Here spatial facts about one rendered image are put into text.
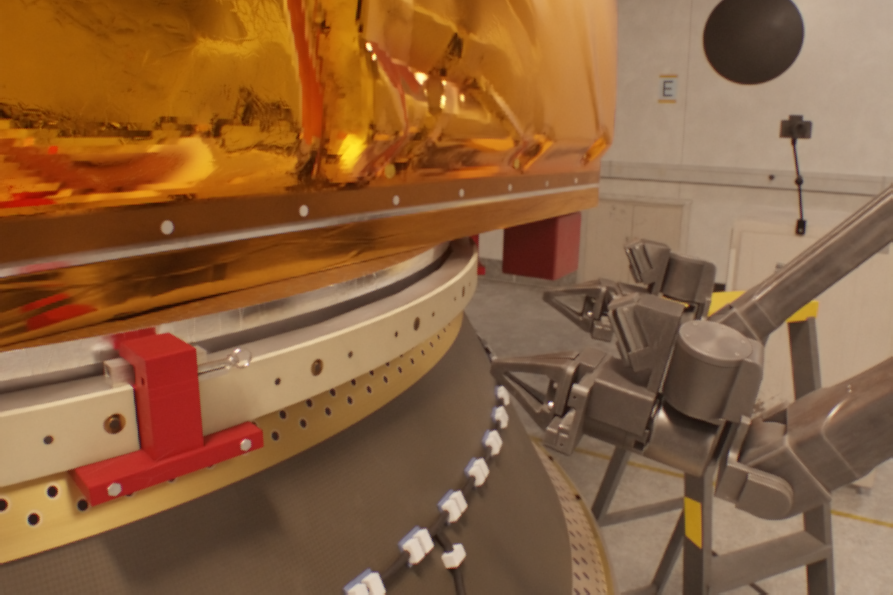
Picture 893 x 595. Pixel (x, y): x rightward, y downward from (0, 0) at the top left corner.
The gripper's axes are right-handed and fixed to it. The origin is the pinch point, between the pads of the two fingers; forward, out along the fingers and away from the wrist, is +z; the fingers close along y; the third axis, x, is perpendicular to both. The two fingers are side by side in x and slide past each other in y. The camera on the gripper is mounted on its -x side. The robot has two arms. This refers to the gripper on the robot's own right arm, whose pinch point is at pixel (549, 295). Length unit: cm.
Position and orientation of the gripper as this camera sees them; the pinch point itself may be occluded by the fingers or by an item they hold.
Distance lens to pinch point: 87.4
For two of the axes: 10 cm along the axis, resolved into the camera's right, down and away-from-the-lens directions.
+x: -1.9, 9.6, 2.1
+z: -9.7, -2.2, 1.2
